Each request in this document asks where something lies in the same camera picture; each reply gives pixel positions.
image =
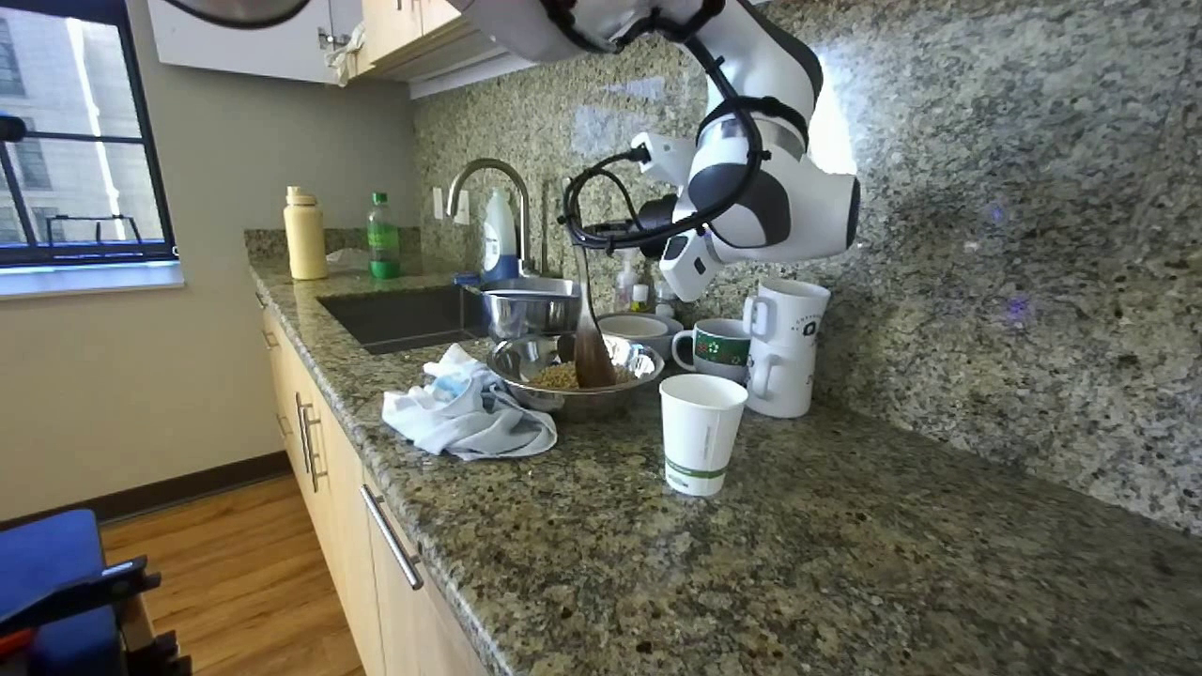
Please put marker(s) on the stainless steel sink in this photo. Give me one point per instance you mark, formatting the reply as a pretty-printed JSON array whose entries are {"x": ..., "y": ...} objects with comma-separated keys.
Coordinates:
[{"x": 387, "y": 318}]

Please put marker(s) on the plain white mug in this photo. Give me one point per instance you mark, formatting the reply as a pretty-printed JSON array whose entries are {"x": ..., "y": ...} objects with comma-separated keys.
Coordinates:
[{"x": 779, "y": 379}]

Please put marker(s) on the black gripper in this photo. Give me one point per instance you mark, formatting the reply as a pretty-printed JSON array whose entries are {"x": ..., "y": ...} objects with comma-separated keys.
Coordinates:
[{"x": 649, "y": 228}]

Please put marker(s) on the yellow bottle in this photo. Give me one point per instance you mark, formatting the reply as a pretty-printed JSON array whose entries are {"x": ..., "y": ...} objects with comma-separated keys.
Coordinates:
[{"x": 307, "y": 238}]

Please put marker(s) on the dark framed window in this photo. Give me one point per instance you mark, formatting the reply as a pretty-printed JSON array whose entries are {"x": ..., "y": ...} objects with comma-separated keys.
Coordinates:
[{"x": 75, "y": 125}]

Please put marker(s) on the white dish soap bottle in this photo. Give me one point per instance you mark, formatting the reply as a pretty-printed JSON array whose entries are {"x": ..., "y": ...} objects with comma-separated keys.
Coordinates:
[{"x": 498, "y": 230}]

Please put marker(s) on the chrome kitchen faucet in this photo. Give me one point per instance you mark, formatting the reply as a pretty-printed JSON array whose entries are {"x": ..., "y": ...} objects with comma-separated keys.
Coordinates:
[{"x": 490, "y": 170}]

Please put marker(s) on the clear soap dispenser bottle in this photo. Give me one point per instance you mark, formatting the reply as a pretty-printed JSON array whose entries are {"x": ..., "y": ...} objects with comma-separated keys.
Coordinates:
[{"x": 645, "y": 288}]

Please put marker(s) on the green plastic bottle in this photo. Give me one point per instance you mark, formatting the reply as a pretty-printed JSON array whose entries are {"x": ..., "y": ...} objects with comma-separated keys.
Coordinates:
[{"x": 385, "y": 238}]

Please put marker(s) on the green and white mug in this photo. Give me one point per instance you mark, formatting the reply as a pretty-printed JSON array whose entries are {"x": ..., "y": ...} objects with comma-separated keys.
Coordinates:
[{"x": 715, "y": 342}]

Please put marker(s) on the large stainless steel pot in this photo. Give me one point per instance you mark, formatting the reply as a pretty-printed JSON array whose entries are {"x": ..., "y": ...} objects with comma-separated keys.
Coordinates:
[{"x": 532, "y": 314}]

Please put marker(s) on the light wood upper cabinet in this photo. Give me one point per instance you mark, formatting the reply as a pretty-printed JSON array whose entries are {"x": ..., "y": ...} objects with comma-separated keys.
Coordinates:
[{"x": 264, "y": 34}]

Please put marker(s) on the small white bowl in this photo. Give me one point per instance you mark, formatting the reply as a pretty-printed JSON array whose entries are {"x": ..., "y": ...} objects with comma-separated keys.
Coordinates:
[{"x": 636, "y": 333}]

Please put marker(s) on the white paper cup green band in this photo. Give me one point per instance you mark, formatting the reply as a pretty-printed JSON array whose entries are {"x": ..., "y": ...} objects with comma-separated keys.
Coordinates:
[{"x": 701, "y": 434}]

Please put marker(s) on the blue chair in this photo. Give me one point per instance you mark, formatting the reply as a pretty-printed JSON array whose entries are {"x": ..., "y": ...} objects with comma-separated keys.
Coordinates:
[{"x": 58, "y": 586}]

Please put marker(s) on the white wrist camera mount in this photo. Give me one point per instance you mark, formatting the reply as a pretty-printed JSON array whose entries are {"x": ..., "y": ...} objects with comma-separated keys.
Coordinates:
[{"x": 690, "y": 264}]

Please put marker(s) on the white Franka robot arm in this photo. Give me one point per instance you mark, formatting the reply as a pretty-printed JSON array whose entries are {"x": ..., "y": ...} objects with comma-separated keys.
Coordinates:
[{"x": 764, "y": 162}]

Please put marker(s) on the white and blue cloth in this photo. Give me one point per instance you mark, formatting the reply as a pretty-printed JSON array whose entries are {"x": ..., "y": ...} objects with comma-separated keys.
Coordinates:
[{"x": 471, "y": 419}]

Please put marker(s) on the brown food in bowl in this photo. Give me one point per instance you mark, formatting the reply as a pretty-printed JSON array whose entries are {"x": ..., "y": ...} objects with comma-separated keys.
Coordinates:
[{"x": 559, "y": 377}]

